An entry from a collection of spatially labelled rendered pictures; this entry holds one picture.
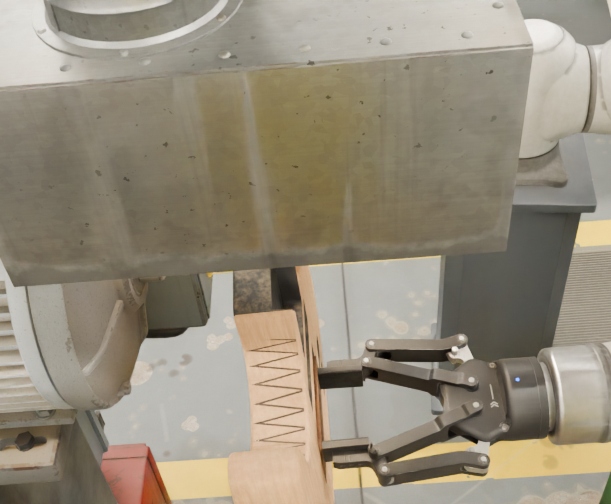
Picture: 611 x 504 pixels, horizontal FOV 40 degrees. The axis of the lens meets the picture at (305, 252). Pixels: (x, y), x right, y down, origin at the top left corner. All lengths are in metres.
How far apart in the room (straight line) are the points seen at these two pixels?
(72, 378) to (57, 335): 0.04
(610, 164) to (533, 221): 1.21
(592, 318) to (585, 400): 1.56
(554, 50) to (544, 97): 0.08
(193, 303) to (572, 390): 0.50
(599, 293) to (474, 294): 0.69
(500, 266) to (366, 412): 0.59
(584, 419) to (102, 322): 0.42
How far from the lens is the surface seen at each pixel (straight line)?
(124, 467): 1.37
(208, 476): 2.05
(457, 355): 0.82
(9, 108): 0.45
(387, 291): 2.34
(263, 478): 0.52
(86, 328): 0.65
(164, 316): 1.08
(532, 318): 1.83
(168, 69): 0.42
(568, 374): 0.78
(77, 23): 0.45
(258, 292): 0.60
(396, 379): 0.81
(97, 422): 1.28
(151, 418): 2.17
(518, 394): 0.77
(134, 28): 0.44
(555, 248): 1.68
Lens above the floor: 1.75
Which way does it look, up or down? 45 degrees down
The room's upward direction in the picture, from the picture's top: 6 degrees counter-clockwise
